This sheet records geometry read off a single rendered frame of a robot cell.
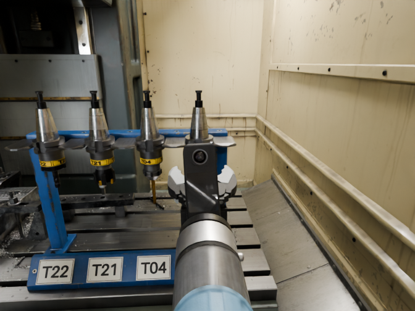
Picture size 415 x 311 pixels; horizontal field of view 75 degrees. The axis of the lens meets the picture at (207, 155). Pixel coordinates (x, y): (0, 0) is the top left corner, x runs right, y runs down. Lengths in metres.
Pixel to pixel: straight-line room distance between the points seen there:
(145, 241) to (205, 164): 0.49
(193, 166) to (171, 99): 1.23
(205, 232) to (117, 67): 1.02
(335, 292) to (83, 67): 1.15
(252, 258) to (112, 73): 0.92
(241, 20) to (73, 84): 0.90
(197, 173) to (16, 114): 1.11
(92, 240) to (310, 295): 0.61
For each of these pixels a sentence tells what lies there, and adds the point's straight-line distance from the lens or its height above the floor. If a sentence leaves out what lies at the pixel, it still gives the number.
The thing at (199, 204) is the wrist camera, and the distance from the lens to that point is 0.37.
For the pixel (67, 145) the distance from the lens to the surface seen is 0.65.
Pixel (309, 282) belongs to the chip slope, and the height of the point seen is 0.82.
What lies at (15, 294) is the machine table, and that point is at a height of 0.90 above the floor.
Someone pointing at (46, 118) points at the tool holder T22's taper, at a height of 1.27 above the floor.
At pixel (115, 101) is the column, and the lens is 1.27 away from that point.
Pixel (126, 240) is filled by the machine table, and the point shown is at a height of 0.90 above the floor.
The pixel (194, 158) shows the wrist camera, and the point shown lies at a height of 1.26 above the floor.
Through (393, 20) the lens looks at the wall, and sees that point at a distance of 0.66.
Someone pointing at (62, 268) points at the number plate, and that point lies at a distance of 0.74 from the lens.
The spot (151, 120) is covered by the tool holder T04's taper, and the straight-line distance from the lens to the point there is 0.59.
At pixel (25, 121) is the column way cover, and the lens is 1.39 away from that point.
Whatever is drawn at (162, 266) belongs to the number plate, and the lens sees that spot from 0.68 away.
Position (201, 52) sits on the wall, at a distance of 1.57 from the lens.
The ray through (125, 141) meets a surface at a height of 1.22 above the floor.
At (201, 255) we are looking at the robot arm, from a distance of 0.29.
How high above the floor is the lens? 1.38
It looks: 19 degrees down
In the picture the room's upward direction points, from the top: straight up
